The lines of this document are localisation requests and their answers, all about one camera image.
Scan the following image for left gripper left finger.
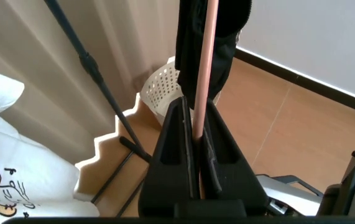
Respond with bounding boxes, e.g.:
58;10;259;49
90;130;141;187
138;96;200;218

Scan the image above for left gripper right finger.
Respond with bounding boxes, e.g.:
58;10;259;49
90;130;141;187
199;99;270;218

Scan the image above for pink clothes hanger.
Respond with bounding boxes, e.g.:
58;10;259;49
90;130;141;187
191;0;220;142

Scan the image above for black garment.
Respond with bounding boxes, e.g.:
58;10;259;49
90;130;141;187
174;0;252;110

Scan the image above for white printed shirt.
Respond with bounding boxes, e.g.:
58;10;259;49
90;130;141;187
0;67;100;220

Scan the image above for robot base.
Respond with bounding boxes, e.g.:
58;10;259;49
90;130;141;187
256;114;355;217

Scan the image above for white laundry basket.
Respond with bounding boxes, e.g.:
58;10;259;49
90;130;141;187
139;56;221;125

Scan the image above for black clothes rack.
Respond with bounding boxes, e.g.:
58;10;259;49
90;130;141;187
43;0;153;218

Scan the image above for beige curtain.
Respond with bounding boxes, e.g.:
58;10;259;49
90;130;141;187
0;0;181;164

